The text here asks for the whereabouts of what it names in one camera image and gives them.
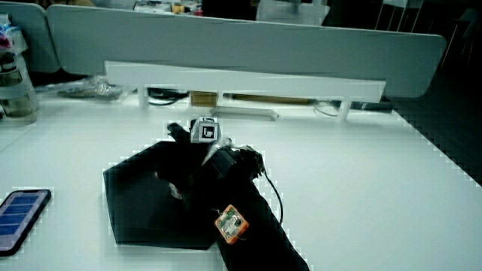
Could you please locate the person's right hand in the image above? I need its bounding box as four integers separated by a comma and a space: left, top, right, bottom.
155, 116, 265, 201

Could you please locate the black cloth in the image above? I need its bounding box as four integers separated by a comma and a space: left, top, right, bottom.
102, 139, 227, 251

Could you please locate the person's right forearm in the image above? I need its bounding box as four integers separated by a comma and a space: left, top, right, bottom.
187, 173, 311, 271

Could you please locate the brown cardboard box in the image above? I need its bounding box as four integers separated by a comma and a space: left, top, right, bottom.
190, 90, 219, 108

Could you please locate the orange sensor module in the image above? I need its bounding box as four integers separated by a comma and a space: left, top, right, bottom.
214, 204, 250, 246

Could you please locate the white power strip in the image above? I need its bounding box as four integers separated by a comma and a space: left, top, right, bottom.
209, 105, 280, 123

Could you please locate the white desk shelf riser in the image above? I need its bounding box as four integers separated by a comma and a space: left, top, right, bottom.
103, 60, 387, 123

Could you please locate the long brown stick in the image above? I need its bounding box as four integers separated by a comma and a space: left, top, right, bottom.
223, 93, 318, 107

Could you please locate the clear plastic bag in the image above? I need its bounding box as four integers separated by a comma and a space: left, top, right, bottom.
35, 75, 126, 102

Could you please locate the large grey desk partition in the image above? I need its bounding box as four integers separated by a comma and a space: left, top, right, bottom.
45, 4, 447, 99

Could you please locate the black smartphone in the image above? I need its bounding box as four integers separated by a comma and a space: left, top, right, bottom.
0, 188, 53, 258

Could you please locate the clear plastic jar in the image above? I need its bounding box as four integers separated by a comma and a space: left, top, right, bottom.
0, 14, 39, 126

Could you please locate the small grey desk partition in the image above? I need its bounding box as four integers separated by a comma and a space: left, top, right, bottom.
0, 1, 62, 74

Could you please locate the black coiled cable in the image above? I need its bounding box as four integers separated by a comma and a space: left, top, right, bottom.
147, 87, 190, 107

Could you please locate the black glove cable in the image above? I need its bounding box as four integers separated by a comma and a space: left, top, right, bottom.
262, 168, 285, 226

